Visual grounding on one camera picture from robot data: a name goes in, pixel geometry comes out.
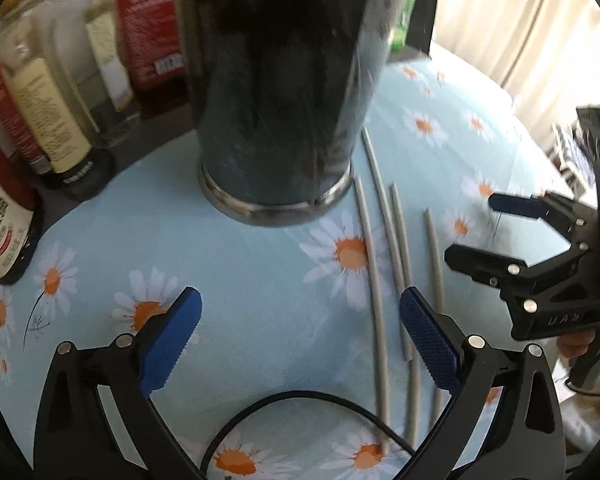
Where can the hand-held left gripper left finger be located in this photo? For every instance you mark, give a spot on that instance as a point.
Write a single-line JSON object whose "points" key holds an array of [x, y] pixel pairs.
{"points": [[172, 340]]}

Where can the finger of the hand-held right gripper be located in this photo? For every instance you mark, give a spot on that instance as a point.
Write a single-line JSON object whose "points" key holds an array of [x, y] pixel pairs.
{"points": [[480, 260], [515, 204]]}

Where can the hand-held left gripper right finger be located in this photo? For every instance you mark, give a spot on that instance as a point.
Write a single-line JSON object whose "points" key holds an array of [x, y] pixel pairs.
{"points": [[430, 340]]}

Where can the beige wooden chopstick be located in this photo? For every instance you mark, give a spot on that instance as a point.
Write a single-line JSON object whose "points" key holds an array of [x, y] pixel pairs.
{"points": [[386, 205], [375, 280], [404, 250], [434, 260]]}

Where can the dark metal utensil holder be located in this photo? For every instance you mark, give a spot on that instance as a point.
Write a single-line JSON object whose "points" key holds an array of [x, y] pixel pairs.
{"points": [[280, 110]]}

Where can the person's right hand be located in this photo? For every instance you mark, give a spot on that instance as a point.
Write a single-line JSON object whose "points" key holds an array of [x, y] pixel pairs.
{"points": [[575, 345]]}

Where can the striped cloth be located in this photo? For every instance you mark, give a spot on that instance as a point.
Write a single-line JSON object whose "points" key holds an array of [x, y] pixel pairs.
{"points": [[572, 155]]}

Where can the light blue floral tablecloth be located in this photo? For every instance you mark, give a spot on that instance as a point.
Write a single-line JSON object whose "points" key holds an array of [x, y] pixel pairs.
{"points": [[260, 310]]}

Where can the dark soy sauce bottle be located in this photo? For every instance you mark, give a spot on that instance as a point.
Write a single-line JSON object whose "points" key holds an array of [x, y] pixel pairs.
{"points": [[5, 230]]}

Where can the green packet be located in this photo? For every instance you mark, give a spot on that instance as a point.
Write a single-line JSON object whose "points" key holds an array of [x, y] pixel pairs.
{"points": [[410, 10]]}

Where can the small gold cap bottle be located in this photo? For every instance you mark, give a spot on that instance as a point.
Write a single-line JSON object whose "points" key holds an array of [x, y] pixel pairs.
{"points": [[50, 120]]}

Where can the clear yellow cap bottle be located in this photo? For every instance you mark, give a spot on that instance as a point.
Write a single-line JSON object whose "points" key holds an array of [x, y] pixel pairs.
{"points": [[105, 75]]}

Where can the black cap red label bottle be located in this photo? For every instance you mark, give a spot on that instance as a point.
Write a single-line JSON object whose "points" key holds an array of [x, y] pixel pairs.
{"points": [[2, 110]]}

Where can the orange cap red label bottle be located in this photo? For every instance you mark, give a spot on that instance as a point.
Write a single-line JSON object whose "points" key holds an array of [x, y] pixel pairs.
{"points": [[147, 35]]}

